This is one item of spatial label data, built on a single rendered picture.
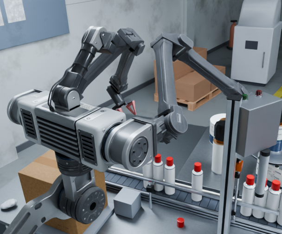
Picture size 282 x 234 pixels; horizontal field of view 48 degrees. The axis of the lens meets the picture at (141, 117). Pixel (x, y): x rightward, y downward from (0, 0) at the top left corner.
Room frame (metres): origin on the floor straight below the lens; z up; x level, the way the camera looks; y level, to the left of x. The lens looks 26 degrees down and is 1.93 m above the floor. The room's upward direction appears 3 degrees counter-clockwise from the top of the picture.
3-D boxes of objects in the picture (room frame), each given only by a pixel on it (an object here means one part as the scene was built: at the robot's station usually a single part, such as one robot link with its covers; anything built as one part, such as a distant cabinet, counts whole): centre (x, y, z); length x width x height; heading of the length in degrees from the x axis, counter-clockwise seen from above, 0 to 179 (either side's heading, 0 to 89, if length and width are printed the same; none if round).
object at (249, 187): (1.11, -0.46, 0.98); 0.05 x 0.05 x 0.20
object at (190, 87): (4.72, -0.82, 0.32); 1.10 x 0.78 x 0.65; 134
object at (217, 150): (1.45, -0.42, 1.03); 0.09 x 0.09 x 0.30
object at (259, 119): (1.04, -0.42, 1.38); 0.17 x 0.10 x 0.19; 118
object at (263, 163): (1.00, -0.46, 1.18); 0.04 x 0.04 x 0.21
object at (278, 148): (1.62, -0.79, 1.04); 0.09 x 0.09 x 0.29
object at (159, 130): (0.89, -0.03, 1.45); 0.09 x 0.08 x 0.12; 52
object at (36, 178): (1.22, 0.38, 0.99); 0.30 x 0.24 x 0.27; 61
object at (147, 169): (1.34, -0.02, 0.98); 0.05 x 0.05 x 0.20
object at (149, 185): (1.25, -0.03, 0.91); 0.07 x 0.03 x 0.17; 152
